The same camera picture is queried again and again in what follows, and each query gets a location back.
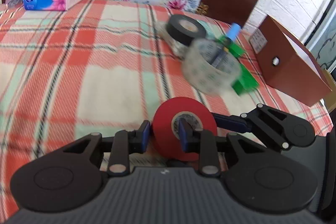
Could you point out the red tape roll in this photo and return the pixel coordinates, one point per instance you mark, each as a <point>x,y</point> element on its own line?
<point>162,119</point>

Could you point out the brown cardboard box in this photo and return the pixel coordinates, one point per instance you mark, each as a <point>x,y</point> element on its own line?
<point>288,74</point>

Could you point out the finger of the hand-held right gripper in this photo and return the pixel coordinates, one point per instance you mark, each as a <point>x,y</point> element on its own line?
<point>231,123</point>

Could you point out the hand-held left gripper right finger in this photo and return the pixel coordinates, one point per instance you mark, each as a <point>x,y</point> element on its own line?
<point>183,134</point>

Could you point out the black tape roll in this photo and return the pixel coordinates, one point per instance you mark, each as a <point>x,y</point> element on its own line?
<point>181,29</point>

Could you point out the clear tape roll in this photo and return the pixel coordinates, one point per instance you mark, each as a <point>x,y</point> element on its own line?
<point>197,77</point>

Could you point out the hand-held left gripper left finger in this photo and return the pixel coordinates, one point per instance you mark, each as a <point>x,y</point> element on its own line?
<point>145,134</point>

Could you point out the clear plastic wrapper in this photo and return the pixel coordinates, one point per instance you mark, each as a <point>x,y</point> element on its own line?
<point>13,2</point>

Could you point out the plaid blanket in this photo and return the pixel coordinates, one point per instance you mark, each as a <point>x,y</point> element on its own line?
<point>78,69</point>

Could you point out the clear bag of white beads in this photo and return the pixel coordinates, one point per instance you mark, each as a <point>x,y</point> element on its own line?
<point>176,47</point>

